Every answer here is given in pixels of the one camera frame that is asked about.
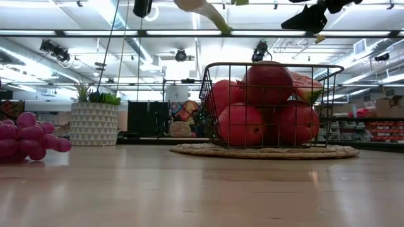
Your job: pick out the dark red apple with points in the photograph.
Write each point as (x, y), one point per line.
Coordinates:
(268, 82)

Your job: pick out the bright red apple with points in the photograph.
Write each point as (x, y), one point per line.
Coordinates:
(225, 93)
(296, 123)

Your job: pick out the purple grape bunch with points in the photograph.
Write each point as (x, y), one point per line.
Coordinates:
(31, 138)

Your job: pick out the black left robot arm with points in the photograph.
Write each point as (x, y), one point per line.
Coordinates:
(142, 8)

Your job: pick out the woven wicker basket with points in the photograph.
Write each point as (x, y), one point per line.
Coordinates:
(180, 129)

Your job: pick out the yellow hanging tag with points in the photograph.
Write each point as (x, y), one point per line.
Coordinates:
(319, 39)

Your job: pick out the black track spotlight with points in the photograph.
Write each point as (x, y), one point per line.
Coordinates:
(260, 52)
(180, 55)
(55, 50)

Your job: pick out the cardboard boxes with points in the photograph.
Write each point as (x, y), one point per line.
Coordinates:
(389, 107)

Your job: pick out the shelf with grey bins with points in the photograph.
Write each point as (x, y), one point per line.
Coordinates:
(344, 129)

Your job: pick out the shelf with red bins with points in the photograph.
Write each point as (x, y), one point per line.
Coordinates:
(385, 130)

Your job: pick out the round woven placemat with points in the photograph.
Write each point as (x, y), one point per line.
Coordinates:
(268, 153)

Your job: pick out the colourful patterned cloth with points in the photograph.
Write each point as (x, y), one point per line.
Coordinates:
(189, 113)

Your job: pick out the black computer case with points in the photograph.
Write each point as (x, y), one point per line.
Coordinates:
(148, 118)

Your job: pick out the black ceiling light beam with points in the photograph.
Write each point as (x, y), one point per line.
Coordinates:
(94, 32)

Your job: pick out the succulent in patterned white pot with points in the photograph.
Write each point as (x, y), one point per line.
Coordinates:
(94, 123)

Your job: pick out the red patterned tapestry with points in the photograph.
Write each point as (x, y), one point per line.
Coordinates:
(11, 108)

